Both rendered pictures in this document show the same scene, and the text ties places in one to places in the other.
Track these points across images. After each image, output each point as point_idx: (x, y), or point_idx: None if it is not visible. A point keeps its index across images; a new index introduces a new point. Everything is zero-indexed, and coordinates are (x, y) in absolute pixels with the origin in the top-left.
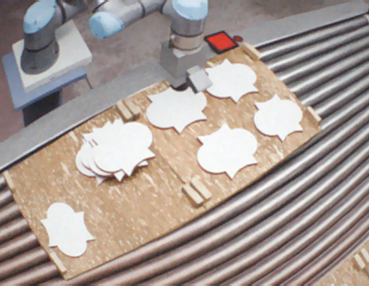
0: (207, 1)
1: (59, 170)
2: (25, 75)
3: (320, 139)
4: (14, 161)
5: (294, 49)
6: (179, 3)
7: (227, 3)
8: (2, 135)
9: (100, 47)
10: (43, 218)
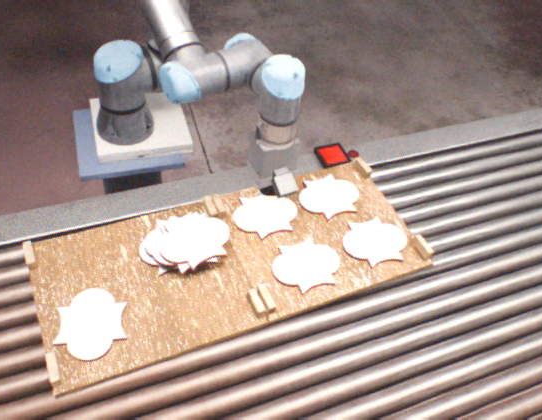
0: (354, 128)
1: (114, 253)
2: (102, 141)
3: (430, 276)
4: (52, 233)
5: (421, 171)
6: (268, 71)
7: (375, 133)
8: None
9: (235, 159)
10: (65, 305)
